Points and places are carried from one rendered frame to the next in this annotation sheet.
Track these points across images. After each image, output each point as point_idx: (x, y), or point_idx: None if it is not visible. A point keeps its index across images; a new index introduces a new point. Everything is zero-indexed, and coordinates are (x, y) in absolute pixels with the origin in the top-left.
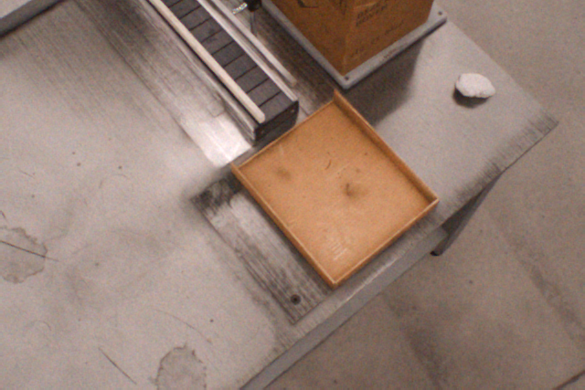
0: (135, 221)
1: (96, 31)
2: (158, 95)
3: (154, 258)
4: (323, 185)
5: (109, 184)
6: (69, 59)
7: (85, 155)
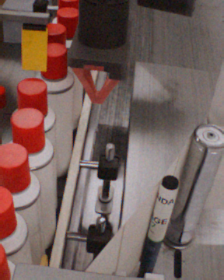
0: None
1: (155, 53)
2: (150, 12)
3: None
4: None
5: (212, 5)
6: (190, 52)
7: (217, 17)
